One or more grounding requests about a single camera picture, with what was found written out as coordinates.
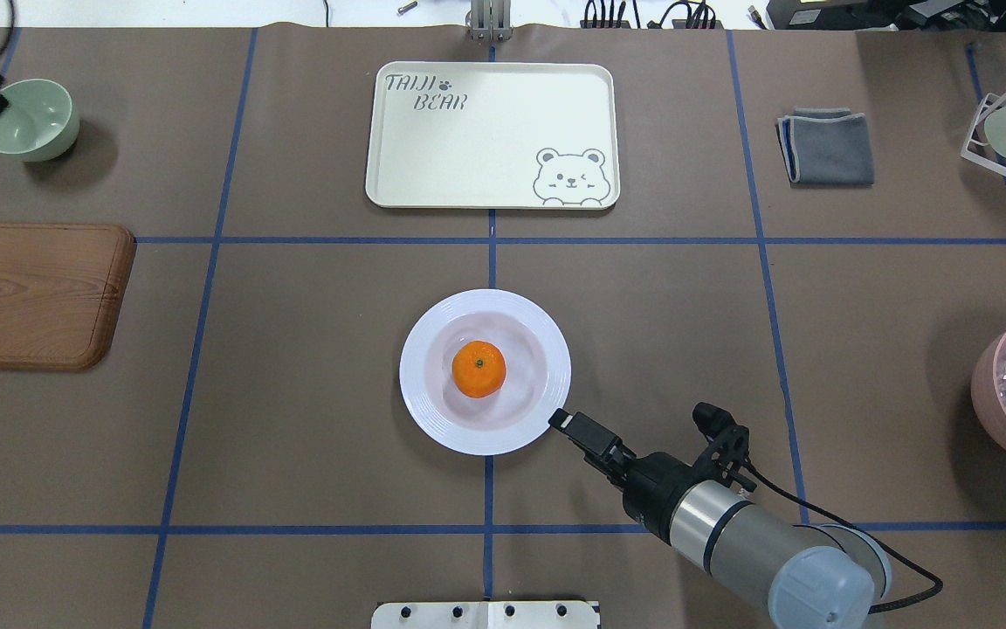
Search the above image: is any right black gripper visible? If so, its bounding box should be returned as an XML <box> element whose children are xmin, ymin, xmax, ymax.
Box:
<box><xmin>548</xmin><ymin>409</ymin><xmax>704</xmax><ymax>544</ymax></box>

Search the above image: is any white round plate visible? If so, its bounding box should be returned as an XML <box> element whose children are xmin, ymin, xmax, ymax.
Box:
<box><xmin>396</xmin><ymin>289</ymin><xmax>572</xmax><ymax>455</ymax></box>

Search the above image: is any orange fruit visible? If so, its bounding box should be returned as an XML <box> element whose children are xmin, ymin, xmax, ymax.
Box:
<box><xmin>451</xmin><ymin>340</ymin><xmax>507</xmax><ymax>399</ymax></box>

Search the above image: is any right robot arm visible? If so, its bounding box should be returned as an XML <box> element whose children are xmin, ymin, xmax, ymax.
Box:
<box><xmin>548</xmin><ymin>403</ymin><xmax>892</xmax><ymax>628</ymax></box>

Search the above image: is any cream bear tray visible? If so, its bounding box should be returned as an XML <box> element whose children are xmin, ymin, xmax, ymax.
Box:
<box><xmin>366</xmin><ymin>60</ymin><xmax>620</xmax><ymax>211</ymax></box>

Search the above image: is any green ceramic bowl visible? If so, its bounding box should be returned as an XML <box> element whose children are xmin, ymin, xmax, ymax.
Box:
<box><xmin>0</xmin><ymin>78</ymin><xmax>81</xmax><ymax>162</ymax></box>

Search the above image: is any wooden cutting board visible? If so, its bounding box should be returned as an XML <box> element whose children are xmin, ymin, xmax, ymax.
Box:
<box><xmin>0</xmin><ymin>222</ymin><xmax>136</xmax><ymax>371</ymax></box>

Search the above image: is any grey folded cloth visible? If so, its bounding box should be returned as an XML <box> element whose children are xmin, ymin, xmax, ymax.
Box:
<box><xmin>777</xmin><ymin>107</ymin><xmax>875</xmax><ymax>187</ymax></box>

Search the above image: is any aluminium frame post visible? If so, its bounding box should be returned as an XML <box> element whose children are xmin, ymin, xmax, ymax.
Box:
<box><xmin>466</xmin><ymin>0</ymin><xmax>513</xmax><ymax>44</ymax></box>

